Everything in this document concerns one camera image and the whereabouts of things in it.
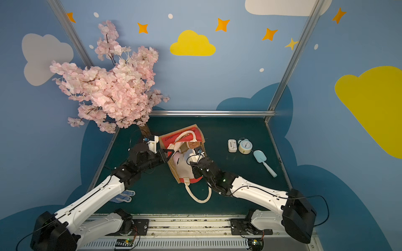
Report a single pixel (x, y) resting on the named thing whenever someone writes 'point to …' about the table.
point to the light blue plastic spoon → (260, 158)
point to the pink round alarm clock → (177, 158)
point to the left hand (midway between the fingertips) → (174, 149)
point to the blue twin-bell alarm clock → (245, 146)
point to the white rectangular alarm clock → (232, 145)
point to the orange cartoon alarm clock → (193, 144)
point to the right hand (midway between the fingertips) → (197, 158)
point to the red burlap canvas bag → (178, 141)
